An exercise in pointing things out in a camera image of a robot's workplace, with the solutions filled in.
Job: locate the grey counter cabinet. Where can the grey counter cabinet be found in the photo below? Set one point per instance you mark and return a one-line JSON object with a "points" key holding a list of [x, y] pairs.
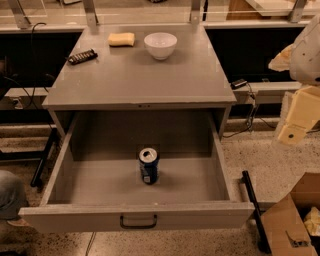
{"points": [[127, 77]]}

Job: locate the black metal table leg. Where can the black metal table leg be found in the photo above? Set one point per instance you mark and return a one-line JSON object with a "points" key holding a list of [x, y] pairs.
{"points": [[263, 244]]}

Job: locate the grey open top drawer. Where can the grey open top drawer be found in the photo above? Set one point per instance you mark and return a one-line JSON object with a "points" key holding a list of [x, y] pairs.
{"points": [[97, 178]]}

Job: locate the yellow packet in box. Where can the yellow packet in box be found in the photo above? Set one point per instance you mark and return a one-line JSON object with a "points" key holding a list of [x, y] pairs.
{"points": [[312, 222]]}

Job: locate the brown cardboard box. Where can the brown cardboard box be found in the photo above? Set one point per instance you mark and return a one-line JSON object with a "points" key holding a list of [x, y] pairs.
{"points": [[283, 222]]}

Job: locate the black drawer handle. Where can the black drawer handle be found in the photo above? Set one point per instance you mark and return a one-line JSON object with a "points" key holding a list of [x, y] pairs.
{"points": [[138, 223]]}

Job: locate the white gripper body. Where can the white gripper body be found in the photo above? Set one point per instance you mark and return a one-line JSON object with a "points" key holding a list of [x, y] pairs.
{"points": [[306, 59]]}

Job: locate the person's grey trouser leg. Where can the person's grey trouser leg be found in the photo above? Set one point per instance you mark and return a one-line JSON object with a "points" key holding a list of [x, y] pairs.
{"points": [[12, 196]]}

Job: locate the blue pepsi can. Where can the blue pepsi can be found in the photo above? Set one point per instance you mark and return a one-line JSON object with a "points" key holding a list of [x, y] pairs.
{"points": [[148, 163]]}

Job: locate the black metal left stand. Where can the black metal left stand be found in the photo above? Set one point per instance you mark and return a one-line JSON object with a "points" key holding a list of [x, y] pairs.
{"points": [[40, 155]]}

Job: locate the white ceramic bowl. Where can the white ceramic bowl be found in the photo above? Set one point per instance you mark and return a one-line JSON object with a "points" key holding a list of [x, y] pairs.
{"points": [[160, 45]]}

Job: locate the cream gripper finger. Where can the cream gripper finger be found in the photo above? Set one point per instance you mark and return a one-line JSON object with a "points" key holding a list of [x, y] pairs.
{"points": [[281, 62], [300, 112]]}

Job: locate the yellow sponge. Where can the yellow sponge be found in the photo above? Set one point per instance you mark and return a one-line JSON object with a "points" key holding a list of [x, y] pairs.
{"points": [[121, 39]]}

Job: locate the small black power adapter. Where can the small black power adapter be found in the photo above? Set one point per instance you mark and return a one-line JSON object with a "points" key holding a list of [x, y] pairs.
{"points": [[238, 84]]}

